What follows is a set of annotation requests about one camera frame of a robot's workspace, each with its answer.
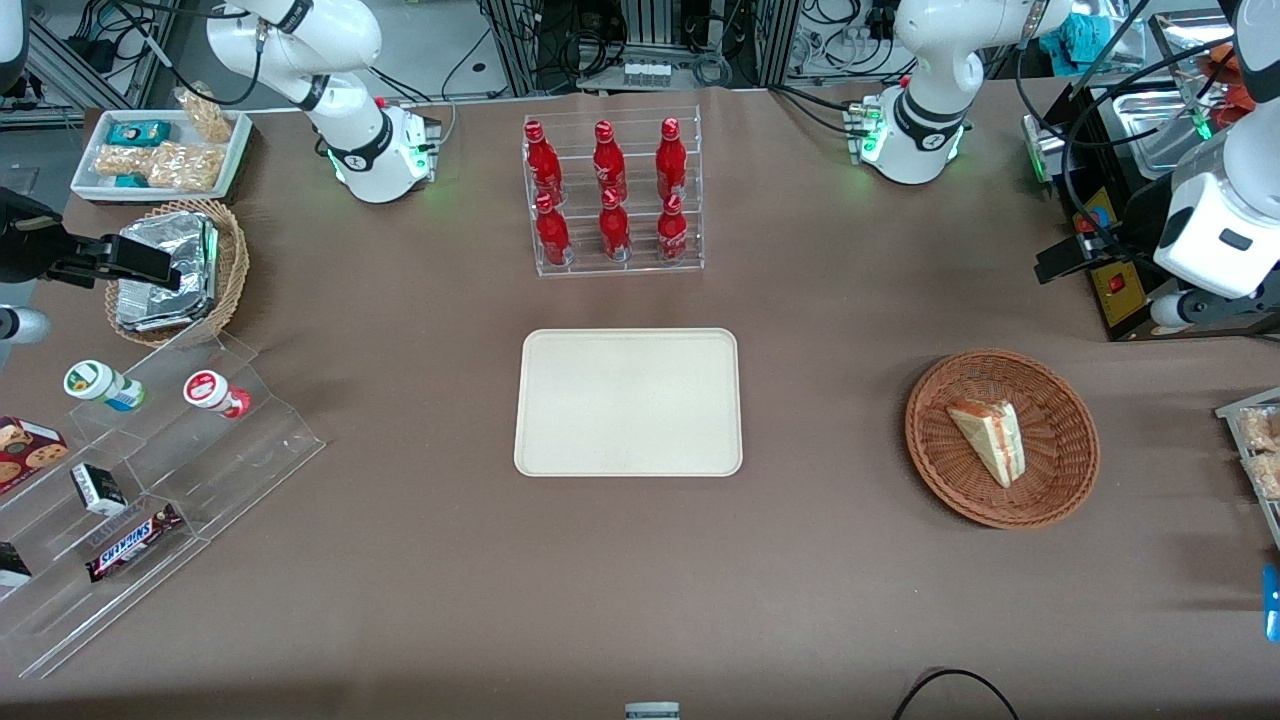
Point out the clear acrylic stepped shelf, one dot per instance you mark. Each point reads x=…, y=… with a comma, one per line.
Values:
x=250, y=450

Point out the blue plastic object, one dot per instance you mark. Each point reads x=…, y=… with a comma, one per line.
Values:
x=1272, y=605

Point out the metal equipment rack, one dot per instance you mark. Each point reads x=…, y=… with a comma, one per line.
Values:
x=760, y=40

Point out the red lid yogurt cup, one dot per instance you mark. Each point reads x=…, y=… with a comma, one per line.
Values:
x=210, y=390

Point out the foil wrapped food package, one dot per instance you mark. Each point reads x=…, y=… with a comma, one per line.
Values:
x=155, y=310
x=165, y=232

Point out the snickers chocolate bar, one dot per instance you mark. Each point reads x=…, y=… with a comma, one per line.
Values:
x=132, y=543

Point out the white rectangular snack tray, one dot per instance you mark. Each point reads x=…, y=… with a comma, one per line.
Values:
x=90, y=185

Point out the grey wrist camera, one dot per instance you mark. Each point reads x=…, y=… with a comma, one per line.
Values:
x=1170, y=312
x=22, y=325

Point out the steel food pan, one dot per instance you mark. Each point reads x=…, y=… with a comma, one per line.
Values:
x=1150, y=125

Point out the triangle sandwich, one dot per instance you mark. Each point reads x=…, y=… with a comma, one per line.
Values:
x=990, y=440

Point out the green lid yogurt cup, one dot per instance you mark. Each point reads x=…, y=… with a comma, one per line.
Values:
x=95, y=383

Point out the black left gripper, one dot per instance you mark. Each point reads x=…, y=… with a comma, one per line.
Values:
x=1137, y=218

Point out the red cola bottle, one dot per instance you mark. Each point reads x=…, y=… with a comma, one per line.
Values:
x=671, y=165
x=608, y=165
x=614, y=232
x=552, y=235
x=543, y=165
x=673, y=232

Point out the cream plastic tray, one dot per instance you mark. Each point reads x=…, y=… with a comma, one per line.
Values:
x=628, y=402

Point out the small black white carton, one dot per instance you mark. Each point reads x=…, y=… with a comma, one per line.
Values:
x=97, y=489

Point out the small teal snack pack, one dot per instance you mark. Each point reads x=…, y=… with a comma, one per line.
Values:
x=130, y=181

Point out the red food pieces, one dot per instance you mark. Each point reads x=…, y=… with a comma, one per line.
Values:
x=1232, y=80

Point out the red cookie box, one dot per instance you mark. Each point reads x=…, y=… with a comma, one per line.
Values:
x=28, y=452

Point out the clear bag puffed snack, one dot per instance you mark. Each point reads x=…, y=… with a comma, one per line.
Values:
x=185, y=167
x=120, y=160
x=208, y=118

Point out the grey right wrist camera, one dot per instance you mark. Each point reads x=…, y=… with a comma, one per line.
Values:
x=22, y=325

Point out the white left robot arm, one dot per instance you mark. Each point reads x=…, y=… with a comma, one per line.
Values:
x=925, y=60

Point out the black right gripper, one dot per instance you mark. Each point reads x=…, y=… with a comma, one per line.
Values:
x=22, y=240

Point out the brown round wicker basket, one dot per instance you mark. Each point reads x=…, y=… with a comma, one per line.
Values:
x=950, y=470

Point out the teal cloth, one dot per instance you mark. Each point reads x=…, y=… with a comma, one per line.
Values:
x=1085, y=38

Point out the black food warmer machine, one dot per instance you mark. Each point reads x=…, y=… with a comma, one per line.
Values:
x=1120, y=300

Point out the light tan wicker basket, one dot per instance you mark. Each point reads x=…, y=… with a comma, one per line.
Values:
x=232, y=270

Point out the clear bag rice snack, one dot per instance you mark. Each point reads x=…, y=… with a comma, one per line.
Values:
x=1268, y=475
x=1260, y=428

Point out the grey tray with snacks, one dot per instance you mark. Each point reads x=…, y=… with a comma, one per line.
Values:
x=1235, y=412

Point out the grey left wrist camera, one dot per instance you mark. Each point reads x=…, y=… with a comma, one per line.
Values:
x=1170, y=312

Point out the teal snack box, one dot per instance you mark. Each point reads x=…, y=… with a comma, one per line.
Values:
x=138, y=133

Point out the white power strip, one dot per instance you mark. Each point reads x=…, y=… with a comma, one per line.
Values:
x=646, y=73

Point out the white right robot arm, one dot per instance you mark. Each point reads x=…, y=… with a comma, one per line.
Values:
x=340, y=45

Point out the clear acrylic bottle rack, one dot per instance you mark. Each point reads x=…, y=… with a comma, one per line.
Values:
x=640, y=268

